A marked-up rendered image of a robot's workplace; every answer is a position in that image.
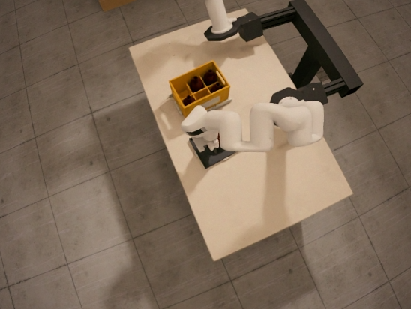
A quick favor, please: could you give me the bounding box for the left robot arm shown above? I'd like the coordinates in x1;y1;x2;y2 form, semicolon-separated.
181;97;324;152

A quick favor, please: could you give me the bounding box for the yellow plastic crate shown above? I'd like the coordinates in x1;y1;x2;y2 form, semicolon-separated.
169;60;230;118

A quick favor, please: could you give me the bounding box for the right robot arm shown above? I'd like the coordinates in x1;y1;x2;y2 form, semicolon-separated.
205;0;237;34

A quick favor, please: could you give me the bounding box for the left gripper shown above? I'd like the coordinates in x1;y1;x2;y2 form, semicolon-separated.
207;139;219;153

